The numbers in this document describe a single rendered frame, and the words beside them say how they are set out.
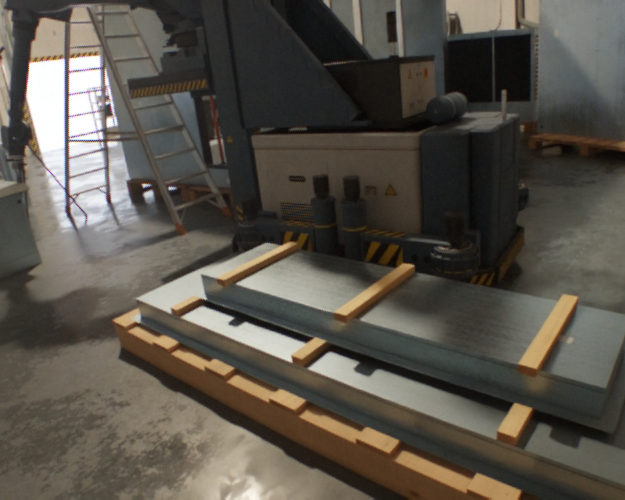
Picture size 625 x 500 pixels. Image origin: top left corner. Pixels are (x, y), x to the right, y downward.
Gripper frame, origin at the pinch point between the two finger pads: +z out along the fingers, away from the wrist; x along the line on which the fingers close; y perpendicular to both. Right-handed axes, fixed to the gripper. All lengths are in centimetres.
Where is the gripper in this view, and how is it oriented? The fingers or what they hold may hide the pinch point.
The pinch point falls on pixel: (19, 179)
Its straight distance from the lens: 434.4
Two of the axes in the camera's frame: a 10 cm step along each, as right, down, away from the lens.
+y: 5.9, -1.8, 7.9
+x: -8.1, -1.4, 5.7
